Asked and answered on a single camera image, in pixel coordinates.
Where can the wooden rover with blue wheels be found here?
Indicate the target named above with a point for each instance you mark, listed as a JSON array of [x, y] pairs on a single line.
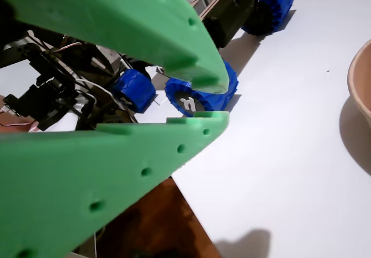
[[232, 17]]

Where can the beige paper bowl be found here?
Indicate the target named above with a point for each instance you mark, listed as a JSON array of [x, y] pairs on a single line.
[[359, 95]]

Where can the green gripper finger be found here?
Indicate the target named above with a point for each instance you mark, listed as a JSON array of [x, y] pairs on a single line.
[[72, 182], [116, 17]]

